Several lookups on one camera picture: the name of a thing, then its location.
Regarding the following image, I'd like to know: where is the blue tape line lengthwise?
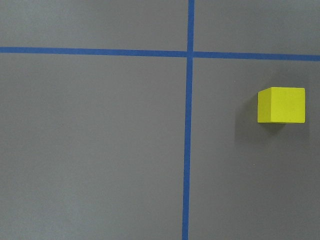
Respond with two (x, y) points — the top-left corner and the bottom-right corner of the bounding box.
(181, 0), (195, 240)

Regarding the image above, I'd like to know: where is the yellow cube block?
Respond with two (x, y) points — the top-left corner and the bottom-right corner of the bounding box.
(257, 87), (306, 124)

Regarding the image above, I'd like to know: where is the blue tape line crosswise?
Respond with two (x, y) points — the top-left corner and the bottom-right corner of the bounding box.
(0, 46), (320, 62)

